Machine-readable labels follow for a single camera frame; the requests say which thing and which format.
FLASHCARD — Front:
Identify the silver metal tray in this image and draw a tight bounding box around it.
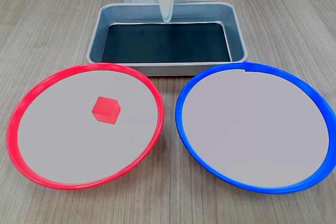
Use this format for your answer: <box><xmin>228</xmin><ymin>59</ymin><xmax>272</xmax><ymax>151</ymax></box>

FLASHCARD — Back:
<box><xmin>86</xmin><ymin>2</ymin><xmax>249</xmax><ymax>77</ymax></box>

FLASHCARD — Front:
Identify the black tray liner mat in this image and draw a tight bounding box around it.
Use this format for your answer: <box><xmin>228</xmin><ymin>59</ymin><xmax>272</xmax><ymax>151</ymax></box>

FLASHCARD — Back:
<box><xmin>101</xmin><ymin>22</ymin><xmax>233</xmax><ymax>63</ymax></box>

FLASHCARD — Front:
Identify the red cube block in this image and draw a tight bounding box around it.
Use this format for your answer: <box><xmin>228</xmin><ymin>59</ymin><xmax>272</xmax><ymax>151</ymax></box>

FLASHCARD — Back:
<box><xmin>91</xmin><ymin>96</ymin><xmax>122</xmax><ymax>125</ymax></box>

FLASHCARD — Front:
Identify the blue-rimmed white dish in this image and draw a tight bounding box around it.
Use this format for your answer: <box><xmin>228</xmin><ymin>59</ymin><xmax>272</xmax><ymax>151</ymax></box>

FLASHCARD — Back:
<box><xmin>175</xmin><ymin>61</ymin><xmax>336</xmax><ymax>195</ymax></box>

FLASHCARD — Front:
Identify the red-rimmed white dish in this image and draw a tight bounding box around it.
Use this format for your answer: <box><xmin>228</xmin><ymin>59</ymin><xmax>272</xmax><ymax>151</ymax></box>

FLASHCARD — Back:
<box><xmin>5</xmin><ymin>62</ymin><xmax>165</xmax><ymax>191</ymax></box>

